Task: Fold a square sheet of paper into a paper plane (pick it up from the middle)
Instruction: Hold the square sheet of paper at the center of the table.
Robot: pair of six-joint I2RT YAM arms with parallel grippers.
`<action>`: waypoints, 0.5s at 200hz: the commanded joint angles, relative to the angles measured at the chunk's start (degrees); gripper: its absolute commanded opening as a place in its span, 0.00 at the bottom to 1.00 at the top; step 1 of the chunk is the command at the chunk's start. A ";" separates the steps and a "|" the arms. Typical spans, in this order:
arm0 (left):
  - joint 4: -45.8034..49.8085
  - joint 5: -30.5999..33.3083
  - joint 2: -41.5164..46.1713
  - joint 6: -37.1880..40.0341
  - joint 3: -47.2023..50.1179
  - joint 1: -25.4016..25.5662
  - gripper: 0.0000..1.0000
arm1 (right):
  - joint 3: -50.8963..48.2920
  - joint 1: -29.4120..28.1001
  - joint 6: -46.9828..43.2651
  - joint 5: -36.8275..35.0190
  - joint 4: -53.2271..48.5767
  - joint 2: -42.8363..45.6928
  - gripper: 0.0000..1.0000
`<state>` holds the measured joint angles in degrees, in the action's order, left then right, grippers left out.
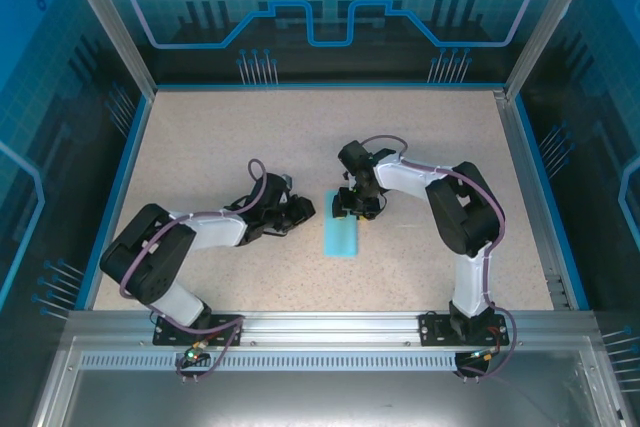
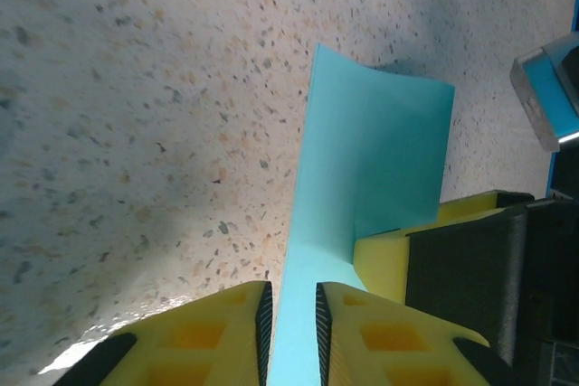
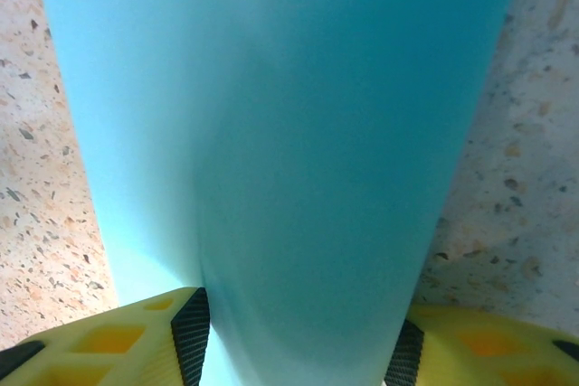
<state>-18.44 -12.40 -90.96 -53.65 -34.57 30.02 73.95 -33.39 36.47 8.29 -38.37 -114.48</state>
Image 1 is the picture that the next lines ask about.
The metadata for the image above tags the light blue paper sheet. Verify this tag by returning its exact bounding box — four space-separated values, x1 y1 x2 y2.
322 190 361 259

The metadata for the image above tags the black base plate right arm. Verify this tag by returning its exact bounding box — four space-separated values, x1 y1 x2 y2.
418 312 511 348

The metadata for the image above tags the black base plate left arm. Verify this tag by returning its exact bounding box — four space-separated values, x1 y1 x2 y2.
152 313 245 348

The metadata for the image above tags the grey sheet metal panel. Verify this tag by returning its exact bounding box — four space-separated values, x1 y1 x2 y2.
29 336 640 427

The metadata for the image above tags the aluminium mounting rail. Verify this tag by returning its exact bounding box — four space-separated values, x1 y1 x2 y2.
64 310 601 351

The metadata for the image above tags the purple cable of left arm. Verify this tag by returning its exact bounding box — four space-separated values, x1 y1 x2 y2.
118 158 281 383

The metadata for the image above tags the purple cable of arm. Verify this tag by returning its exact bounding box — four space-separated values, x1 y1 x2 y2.
118 158 281 383
361 134 519 382

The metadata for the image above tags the slotted metal cable duct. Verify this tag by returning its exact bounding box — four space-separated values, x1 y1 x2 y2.
78 352 597 372

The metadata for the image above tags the aluminium side rail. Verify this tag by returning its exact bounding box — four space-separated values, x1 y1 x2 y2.
492 88 574 311

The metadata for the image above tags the cable connector with green light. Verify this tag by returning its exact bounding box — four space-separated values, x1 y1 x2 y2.
182 341 209 366

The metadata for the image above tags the cable connector with orange wires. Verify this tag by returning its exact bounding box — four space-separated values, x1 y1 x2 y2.
467 346 501 363

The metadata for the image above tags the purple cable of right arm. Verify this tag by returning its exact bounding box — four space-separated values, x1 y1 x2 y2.
361 134 519 382

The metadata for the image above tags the aluminium frame post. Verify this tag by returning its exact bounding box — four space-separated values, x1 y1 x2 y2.
503 0 604 101
53 0 159 97

